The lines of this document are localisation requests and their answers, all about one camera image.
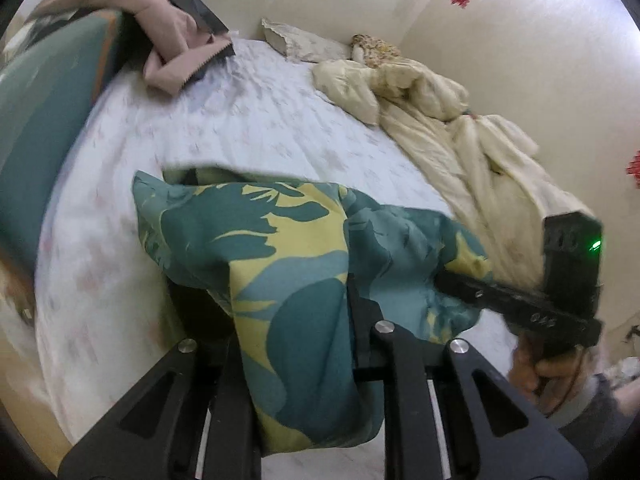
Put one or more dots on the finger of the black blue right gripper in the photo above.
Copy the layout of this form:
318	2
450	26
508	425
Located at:
468	290

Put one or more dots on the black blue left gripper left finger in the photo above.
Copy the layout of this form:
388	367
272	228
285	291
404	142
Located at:
189	417

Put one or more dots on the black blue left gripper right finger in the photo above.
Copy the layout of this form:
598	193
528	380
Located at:
448	413

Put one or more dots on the teal yellow floral pants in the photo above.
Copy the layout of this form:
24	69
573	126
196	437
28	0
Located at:
278	257

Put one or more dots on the right hand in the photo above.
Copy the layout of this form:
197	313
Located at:
550	383

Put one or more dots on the white floral bed sheet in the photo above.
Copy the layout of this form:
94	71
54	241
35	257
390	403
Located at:
103	315

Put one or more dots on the cream crumpled blanket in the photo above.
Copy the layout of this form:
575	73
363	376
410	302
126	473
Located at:
484	166

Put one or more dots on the cream pillow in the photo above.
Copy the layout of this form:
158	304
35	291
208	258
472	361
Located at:
297	45

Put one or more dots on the teal orange headboard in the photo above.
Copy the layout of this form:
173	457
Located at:
47	93

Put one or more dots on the pink garment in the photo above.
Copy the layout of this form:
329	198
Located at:
186	36

